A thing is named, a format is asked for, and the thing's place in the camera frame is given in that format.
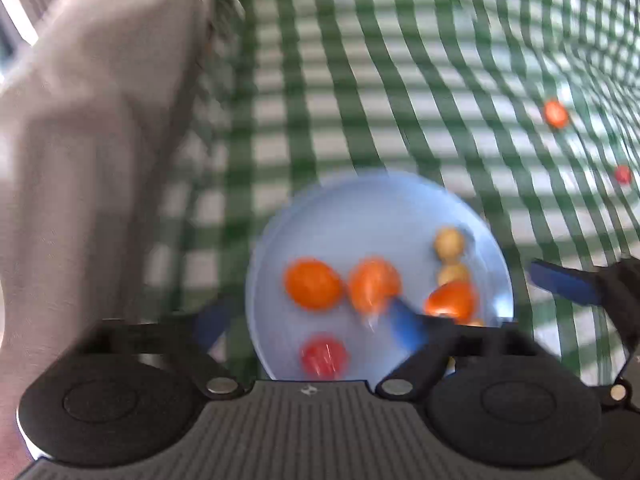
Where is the small tan fruit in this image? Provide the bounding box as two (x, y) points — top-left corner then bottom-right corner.
(434, 226), (466, 262)
(464, 318), (485, 327)
(437, 262), (471, 286)

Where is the pale orange fruit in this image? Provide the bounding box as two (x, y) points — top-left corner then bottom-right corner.
(347, 257), (402, 315)

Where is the small red fruit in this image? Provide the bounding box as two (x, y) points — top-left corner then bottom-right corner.
(614, 165), (632, 185)

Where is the orange-red fruit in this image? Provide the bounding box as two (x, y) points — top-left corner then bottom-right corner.
(544, 100), (570, 129)

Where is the light blue plate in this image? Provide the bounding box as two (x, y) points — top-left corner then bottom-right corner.
(245, 170), (514, 385)

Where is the green checkered cloth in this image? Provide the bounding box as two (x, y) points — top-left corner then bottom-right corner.
(145, 0), (639, 384)

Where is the grey sofa armrest cover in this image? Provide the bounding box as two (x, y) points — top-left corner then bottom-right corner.
(1, 0), (206, 479)

